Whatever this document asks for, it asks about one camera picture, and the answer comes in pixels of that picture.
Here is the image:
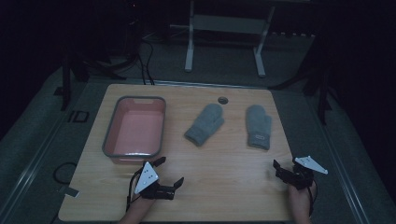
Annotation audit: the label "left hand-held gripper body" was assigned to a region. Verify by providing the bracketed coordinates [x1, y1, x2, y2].
[134, 161, 176, 201]

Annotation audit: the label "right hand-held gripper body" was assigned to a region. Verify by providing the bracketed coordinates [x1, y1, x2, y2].
[274, 155, 329, 191]

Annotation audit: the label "person's right hand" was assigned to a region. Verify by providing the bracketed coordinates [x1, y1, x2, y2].
[287, 181, 318, 207]

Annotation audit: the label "person's left hand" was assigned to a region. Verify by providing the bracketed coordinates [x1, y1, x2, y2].
[130, 191, 157, 216]

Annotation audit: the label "pink basin with grey rim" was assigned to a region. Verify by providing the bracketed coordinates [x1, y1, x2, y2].
[102, 95, 167, 165]

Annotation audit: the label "grey mitten with label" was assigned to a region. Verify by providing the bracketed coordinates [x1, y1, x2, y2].
[245, 104, 273, 151]

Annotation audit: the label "plain grey mitten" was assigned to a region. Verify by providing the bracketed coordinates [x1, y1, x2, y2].
[183, 103, 226, 147]

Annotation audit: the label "black metal stand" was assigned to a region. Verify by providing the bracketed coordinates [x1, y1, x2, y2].
[53, 46, 92, 112]
[270, 34, 340, 126]

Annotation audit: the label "grey tape piece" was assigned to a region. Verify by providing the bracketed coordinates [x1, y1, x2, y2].
[61, 186, 80, 198]

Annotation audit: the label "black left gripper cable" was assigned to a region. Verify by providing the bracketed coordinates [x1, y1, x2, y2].
[125, 165, 148, 214]

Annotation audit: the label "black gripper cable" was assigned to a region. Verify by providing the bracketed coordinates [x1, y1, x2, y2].
[125, 165, 148, 214]
[305, 177, 318, 217]

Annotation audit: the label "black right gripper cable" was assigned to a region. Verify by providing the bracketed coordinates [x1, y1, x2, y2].
[305, 177, 318, 217]

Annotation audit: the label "black cable loop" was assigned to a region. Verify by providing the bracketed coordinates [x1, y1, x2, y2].
[52, 161, 78, 185]

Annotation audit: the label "black floor cables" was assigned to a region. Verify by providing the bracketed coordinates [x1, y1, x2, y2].
[80, 18, 157, 86]

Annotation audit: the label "white metal desk frame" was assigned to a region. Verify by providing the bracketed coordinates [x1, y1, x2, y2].
[169, 0, 312, 78]

